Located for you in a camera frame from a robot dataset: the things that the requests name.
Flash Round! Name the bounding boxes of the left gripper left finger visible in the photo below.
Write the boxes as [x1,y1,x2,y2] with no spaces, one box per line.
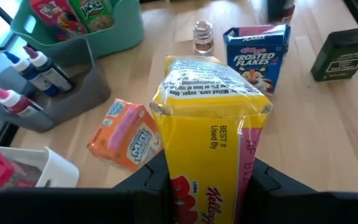
[0,151,175,224]

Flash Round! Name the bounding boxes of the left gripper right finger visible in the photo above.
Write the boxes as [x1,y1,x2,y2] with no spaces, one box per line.
[239,157,358,224]

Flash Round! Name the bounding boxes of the orange Mini Wheats cereal box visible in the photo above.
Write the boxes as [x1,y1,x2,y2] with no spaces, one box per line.
[86,98,164,173]

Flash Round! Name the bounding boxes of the pink food colouring bottle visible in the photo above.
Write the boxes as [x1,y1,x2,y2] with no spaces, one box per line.
[0,85,45,118]

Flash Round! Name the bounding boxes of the yellow Corn Pops cereal box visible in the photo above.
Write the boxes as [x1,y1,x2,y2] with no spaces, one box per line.
[149,55,273,224]

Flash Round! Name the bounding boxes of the blue food colouring bottle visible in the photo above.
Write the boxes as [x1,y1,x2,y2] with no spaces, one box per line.
[2,49,60,97]

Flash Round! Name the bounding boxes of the blue Frosted Flakes cereal box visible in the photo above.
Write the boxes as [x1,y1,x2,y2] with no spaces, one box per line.
[223,24,291,100]

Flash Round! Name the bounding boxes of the white plastic bin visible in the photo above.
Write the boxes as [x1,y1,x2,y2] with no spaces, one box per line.
[0,141,80,200]

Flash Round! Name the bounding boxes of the grey translucent plastic bin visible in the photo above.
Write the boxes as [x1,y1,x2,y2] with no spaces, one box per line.
[0,37,111,134]

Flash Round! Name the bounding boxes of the purple food colouring bottle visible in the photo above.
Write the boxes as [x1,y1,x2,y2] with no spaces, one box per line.
[22,45,75,93]

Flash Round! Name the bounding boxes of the dark green pepper tin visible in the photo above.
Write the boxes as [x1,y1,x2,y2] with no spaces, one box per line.
[310,26,358,83]

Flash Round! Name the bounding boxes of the teal plastic bin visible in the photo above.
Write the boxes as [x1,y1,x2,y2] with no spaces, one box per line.
[10,0,145,60]

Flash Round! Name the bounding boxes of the red Froot Loops cereal box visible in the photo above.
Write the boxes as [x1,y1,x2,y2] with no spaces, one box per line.
[29,0,88,42]

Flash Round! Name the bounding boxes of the green Apple Jacks cereal box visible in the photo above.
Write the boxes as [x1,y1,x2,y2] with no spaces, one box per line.
[69,0,115,34]

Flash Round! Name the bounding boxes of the labelled clear glass spice jar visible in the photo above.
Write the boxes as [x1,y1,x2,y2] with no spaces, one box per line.
[192,19,215,55]

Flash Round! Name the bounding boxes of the spice jar with red-white lid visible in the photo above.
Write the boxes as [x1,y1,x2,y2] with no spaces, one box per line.
[266,0,295,25]

